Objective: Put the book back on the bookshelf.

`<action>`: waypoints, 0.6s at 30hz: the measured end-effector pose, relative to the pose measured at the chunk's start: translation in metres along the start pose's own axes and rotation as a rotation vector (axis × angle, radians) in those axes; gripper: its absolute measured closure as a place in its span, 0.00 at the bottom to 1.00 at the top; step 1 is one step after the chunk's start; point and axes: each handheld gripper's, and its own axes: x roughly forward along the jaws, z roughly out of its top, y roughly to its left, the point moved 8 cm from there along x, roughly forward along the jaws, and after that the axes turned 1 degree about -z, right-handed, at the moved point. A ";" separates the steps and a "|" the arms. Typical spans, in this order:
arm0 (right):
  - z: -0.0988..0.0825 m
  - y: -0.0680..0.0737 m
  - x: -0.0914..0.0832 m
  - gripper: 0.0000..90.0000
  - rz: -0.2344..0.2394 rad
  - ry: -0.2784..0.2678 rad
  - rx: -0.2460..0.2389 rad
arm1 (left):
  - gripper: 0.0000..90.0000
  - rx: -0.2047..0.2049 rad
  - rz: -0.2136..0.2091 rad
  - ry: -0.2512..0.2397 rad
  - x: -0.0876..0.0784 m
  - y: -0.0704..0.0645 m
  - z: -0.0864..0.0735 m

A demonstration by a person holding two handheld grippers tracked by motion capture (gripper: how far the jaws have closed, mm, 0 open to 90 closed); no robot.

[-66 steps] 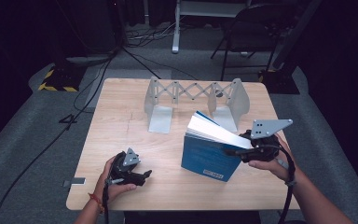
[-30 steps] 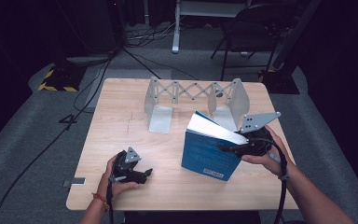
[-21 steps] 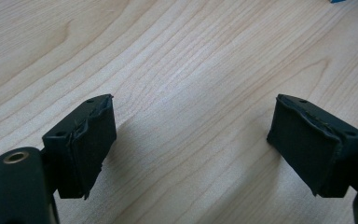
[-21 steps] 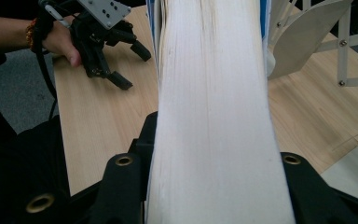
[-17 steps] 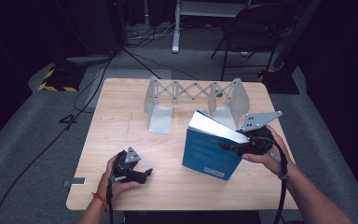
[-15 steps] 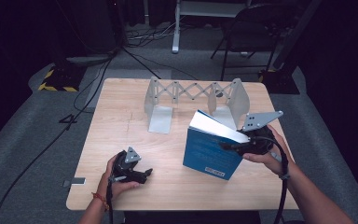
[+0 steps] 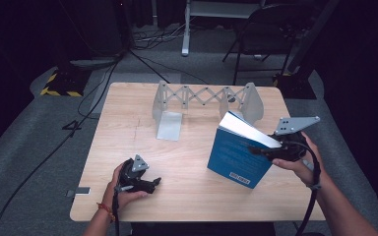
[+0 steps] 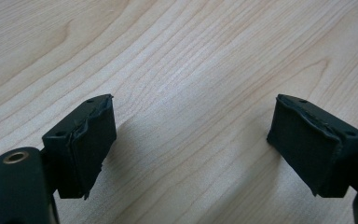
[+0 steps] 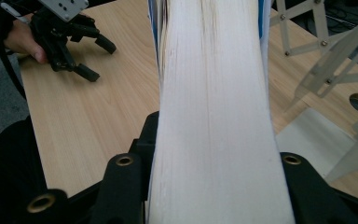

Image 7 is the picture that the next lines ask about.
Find black stand base yellow mark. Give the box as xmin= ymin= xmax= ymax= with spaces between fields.
xmin=272 ymin=69 xmax=318 ymax=100

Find bundle of floor cables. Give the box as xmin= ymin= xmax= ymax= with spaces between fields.
xmin=132 ymin=23 xmax=193 ymax=51

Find black yellow striped stand base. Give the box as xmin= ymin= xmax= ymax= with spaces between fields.
xmin=39 ymin=66 xmax=92 ymax=98

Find grey metal stand beam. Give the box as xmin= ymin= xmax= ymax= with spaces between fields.
xmin=286 ymin=0 xmax=342 ymax=74

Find red string bracelet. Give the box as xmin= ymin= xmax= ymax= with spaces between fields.
xmin=95 ymin=202 xmax=116 ymax=223

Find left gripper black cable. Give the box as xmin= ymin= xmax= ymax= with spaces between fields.
xmin=111 ymin=185 xmax=134 ymax=236

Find blue book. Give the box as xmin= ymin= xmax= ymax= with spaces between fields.
xmin=206 ymin=110 xmax=284 ymax=191

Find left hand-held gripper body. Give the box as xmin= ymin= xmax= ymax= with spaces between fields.
xmin=117 ymin=153 xmax=151 ymax=194

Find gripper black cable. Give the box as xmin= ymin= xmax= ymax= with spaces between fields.
xmin=286 ymin=140 xmax=322 ymax=236
xmin=111 ymin=185 xmax=134 ymax=236

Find person's right hand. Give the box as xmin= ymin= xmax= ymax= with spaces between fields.
xmin=271 ymin=131 xmax=327 ymax=189

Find grey tape strip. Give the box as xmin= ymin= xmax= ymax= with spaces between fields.
xmin=65 ymin=186 xmax=92 ymax=199

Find white metal desk frame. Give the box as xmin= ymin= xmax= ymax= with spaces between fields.
xmin=180 ymin=0 xmax=264 ymax=58

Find long black floor cable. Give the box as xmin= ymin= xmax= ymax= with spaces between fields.
xmin=0 ymin=48 xmax=127 ymax=236

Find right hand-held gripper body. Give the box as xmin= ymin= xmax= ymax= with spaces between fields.
xmin=268 ymin=115 xmax=322 ymax=163

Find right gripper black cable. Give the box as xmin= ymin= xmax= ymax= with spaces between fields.
xmin=286 ymin=140 xmax=322 ymax=236

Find black folding chair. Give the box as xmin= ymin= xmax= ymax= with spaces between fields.
xmin=221 ymin=2 xmax=307 ymax=87

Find grey expandable bookend rack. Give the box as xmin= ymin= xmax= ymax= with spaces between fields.
xmin=151 ymin=80 xmax=265 ymax=143

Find person's left hand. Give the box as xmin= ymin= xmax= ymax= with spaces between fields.
xmin=101 ymin=162 xmax=149 ymax=211

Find person's dark clothing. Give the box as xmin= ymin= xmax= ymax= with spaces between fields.
xmin=130 ymin=221 xmax=277 ymax=236

